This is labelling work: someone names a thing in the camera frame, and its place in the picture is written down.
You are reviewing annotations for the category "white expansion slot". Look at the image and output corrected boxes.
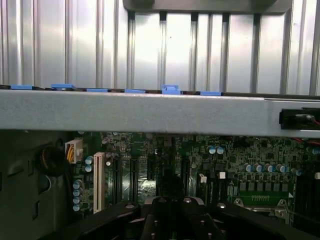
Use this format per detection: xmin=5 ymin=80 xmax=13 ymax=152
xmin=93 ymin=151 xmax=106 ymax=215

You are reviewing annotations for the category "open grey PC case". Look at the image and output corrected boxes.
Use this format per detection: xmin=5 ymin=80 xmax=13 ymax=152
xmin=0 ymin=83 xmax=320 ymax=240

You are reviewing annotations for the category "white power connector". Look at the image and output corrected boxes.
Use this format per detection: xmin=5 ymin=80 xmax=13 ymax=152
xmin=64 ymin=139 xmax=84 ymax=165

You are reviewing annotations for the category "black intrusion switch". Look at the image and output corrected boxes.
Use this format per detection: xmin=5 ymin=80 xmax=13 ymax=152
xmin=278 ymin=107 xmax=320 ymax=131

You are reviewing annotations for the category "long black expansion slot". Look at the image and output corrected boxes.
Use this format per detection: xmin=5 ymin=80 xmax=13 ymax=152
xmin=129 ymin=157 xmax=139 ymax=202
xmin=183 ymin=158 xmax=191 ymax=198
xmin=114 ymin=157 xmax=124 ymax=213

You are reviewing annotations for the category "green motherboard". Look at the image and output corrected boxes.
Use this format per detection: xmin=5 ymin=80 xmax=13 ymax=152
xmin=62 ymin=131 xmax=320 ymax=240

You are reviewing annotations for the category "black wire bundle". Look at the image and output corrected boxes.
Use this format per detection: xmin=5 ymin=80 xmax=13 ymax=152
xmin=34 ymin=146 xmax=71 ymax=182

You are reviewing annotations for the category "CPU socket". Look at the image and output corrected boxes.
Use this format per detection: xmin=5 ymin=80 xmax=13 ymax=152
xmin=232 ymin=196 xmax=295 ymax=218

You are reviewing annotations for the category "short black expansion slot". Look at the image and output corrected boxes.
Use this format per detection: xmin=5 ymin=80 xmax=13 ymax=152
xmin=147 ymin=158 xmax=155 ymax=181

